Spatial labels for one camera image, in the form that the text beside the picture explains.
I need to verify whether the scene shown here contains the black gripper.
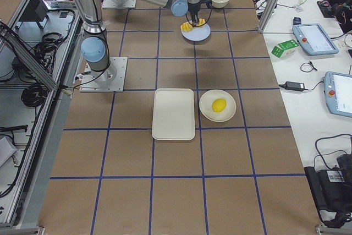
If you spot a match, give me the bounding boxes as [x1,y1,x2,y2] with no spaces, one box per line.
[188,2,201,27]

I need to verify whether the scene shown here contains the ridged bread roll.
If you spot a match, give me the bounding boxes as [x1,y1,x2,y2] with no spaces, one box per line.
[180,18,206,32]

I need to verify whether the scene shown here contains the blue plate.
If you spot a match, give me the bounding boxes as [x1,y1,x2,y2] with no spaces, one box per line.
[181,24,211,42]

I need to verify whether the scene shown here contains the cream plate under lemon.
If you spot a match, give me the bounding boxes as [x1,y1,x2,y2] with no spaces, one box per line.
[199,90,237,122]

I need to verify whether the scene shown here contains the yellow lemon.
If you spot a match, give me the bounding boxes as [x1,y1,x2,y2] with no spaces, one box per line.
[211,98,227,113]

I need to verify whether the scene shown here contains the white rectangular tray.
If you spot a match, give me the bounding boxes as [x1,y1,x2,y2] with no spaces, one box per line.
[152,88,195,140]

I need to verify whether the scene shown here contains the green white carton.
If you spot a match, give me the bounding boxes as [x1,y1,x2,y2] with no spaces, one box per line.
[271,39,299,58]

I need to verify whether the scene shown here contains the black power adapter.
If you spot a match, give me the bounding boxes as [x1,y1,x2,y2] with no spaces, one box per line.
[285,81,305,91]

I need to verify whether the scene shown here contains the far teach pendant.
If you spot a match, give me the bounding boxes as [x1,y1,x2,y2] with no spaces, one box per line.
[292,24,339,56]

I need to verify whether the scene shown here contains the teach pendant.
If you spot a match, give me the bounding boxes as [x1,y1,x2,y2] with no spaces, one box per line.
[292,24,339,56]
[324,72,352,117]

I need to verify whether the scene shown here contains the near teach pendant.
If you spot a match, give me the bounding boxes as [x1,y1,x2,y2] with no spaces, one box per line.
[324,72,352,117]

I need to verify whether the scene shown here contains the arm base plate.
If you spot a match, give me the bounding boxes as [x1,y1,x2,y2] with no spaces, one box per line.
[79,57,128,92]
[102,0,136,9]

